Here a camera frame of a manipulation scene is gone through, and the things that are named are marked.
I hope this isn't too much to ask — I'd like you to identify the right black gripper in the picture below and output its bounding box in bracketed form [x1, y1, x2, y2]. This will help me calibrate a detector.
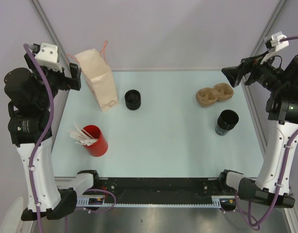
[222, 50, 289, 93]

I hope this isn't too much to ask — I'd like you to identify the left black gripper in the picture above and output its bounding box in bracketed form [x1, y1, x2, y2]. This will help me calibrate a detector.
[25, 52, 80, 108]

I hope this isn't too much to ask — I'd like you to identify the beige paper takeout bag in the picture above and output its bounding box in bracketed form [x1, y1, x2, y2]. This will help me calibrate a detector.
[66, 40, 119, 112]

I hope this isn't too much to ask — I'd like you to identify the brown pulp cup carrier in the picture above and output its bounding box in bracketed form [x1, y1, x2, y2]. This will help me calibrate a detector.
[196, 83, 234, 107]

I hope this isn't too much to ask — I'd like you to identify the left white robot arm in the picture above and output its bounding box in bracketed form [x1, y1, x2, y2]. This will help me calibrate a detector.
[4, 54, 101, 221]

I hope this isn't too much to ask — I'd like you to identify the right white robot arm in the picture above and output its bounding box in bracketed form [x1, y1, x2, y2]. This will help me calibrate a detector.
[217, 53, 298, 208]

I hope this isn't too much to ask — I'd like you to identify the tall black coffee cup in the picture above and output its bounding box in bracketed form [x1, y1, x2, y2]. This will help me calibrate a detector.
[215, 109, 239, 135]

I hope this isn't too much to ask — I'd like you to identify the short black coffee cup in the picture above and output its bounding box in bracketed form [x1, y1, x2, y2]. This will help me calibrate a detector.
[124, 89, 141, 110]

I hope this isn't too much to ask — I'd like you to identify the red cylindrical container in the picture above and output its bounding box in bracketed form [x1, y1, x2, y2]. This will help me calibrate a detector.
[83, 125, 108, 157]

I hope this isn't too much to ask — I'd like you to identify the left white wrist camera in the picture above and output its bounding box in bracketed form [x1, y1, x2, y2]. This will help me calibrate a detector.
[35, 42, 63, 73]

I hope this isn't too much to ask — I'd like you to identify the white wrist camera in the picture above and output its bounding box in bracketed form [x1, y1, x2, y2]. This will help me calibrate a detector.
[263, 31, 289, 62]
[35, 42, 63, 73]

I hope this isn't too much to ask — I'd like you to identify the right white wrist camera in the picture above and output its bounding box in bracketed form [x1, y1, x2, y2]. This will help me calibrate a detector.
[263, 31, 289, 62]

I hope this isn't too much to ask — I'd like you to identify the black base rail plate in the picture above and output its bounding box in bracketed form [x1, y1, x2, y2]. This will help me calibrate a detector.
[93, 178, 234, 206]

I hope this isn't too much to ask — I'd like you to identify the white slotted cable duct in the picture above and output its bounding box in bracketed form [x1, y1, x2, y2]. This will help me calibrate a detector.
[76, 196, 237, 208]

